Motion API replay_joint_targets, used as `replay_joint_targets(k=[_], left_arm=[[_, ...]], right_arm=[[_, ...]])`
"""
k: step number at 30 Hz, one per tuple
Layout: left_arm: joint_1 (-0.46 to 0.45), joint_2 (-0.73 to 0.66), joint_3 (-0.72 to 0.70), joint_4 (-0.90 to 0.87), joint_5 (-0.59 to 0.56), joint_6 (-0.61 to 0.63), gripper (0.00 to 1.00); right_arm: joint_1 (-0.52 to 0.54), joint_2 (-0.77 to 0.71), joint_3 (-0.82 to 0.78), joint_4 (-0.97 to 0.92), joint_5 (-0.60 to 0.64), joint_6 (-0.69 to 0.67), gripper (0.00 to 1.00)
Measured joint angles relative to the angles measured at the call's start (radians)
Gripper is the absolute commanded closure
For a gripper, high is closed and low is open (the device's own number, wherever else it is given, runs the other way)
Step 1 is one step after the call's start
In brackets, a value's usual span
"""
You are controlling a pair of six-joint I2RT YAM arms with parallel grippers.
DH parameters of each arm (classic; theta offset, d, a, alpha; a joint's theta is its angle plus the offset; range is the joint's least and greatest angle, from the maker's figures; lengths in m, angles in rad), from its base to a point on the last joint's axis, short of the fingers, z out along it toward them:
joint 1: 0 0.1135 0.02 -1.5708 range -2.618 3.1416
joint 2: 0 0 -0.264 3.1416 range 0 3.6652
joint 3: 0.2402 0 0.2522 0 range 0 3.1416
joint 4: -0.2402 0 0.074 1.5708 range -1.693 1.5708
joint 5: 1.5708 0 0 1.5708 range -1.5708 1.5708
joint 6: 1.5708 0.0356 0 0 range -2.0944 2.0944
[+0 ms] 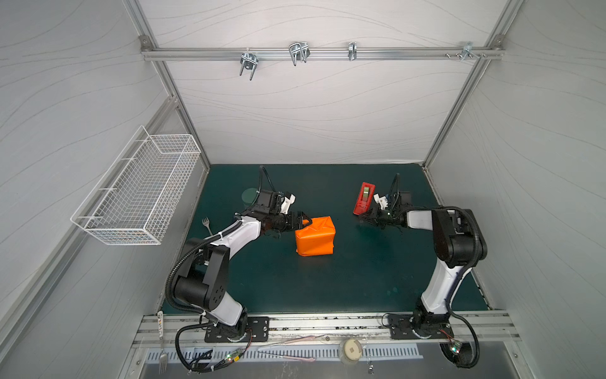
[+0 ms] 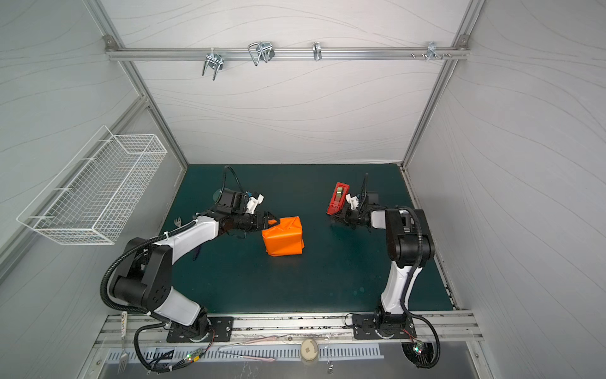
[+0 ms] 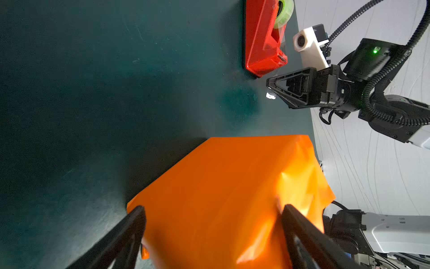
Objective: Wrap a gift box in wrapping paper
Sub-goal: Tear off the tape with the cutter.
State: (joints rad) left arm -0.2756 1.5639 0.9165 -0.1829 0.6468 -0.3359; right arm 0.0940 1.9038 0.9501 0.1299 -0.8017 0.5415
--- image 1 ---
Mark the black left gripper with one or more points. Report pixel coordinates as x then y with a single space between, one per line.
291 222

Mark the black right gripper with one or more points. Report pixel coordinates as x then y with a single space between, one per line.
376 219

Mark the orange wrapping paper sheet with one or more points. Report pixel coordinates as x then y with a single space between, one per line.
316 238

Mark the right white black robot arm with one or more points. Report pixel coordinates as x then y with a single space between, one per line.
457 242

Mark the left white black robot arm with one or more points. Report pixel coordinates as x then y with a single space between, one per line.
198 281

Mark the red tape dispenser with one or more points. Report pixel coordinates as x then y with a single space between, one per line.
364 200

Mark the silver metal fork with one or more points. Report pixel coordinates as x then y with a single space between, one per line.
206 223

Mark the white slotted vent strip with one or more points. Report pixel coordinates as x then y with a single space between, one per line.
371 353

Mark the left metal u-bolt clamp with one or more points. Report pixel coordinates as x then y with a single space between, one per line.
249 62

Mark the metal u-bolt clamp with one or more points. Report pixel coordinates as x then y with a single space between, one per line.
249 62
299 52

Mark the middle metal u-bolt clamp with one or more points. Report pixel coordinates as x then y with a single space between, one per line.
299 52

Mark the right metal bolt clamp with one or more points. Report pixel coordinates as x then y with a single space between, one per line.
467 53

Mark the fork hanging at front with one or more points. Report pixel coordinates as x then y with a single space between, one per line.
163 357

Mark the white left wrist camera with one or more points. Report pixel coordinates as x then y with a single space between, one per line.
287 202

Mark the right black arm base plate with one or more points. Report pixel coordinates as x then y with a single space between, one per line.
402 327

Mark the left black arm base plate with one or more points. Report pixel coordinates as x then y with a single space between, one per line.
255 329

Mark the white wire basket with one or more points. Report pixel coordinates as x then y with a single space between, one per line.
135 199

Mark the aluminium crossbar rail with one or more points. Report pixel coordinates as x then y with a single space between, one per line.
316 53

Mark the small metal bracket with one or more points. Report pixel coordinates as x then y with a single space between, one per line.
352 51

